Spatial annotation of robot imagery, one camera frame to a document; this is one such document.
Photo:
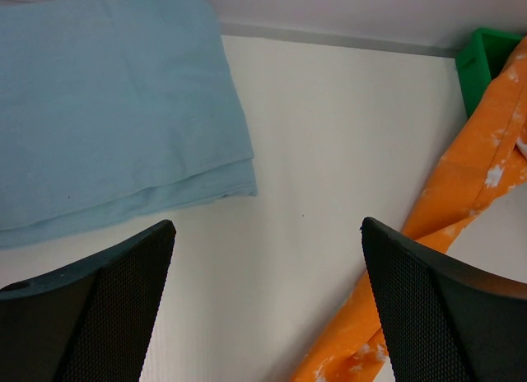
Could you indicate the green plastic tray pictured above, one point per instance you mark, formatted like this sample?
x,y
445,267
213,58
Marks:
x,y
482,60

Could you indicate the orange tie-dye trousers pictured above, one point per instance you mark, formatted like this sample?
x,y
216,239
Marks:
x,y
484,162

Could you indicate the light blue folded trousers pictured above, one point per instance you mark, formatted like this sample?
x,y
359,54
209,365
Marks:
x,y
112,109

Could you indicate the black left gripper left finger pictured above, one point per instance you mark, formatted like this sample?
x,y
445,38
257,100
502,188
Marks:
x,y
91,320

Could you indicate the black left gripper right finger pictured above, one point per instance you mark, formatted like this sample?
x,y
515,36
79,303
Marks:
x,y
442,319

